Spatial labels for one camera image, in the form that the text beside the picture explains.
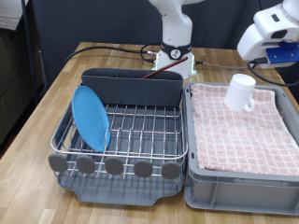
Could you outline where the steel wire dish rack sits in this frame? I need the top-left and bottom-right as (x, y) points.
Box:
(47, 82), (190, 182)

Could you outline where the grey plastic crate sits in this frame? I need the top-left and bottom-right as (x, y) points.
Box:
(184, 81), (299, 217)

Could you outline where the thick black cable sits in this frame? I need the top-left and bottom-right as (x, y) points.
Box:
(64, 42), (163, 64)

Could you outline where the pink checkered cloth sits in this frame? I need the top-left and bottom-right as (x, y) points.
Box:
(190, 82), (299, 177)

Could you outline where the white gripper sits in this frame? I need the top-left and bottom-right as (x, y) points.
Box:
(236, 23), (273, 62)

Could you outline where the white mug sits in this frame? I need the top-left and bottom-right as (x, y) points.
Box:
(223, 73), (257, 112)

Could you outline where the dark cabinet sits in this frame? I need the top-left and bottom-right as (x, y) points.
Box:
(0, 26), (36, 150)

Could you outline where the blue plate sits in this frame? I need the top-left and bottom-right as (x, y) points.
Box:
(71, 85), (112, 153)

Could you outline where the dark grey cutlery holder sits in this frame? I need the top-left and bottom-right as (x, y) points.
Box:
(80, 67), (184, 108)

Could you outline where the black metal pole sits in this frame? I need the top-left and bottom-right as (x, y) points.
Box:
(21, 0), (40, 105)

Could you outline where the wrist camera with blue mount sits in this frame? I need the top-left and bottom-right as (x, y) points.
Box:
(257, 41), (299, 70)

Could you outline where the grey plastic drain tray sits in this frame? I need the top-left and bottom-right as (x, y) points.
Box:
(56, 83), (188, 207)

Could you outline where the brown wooden spoon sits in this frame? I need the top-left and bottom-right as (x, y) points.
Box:
(141, 56), (189, 79)

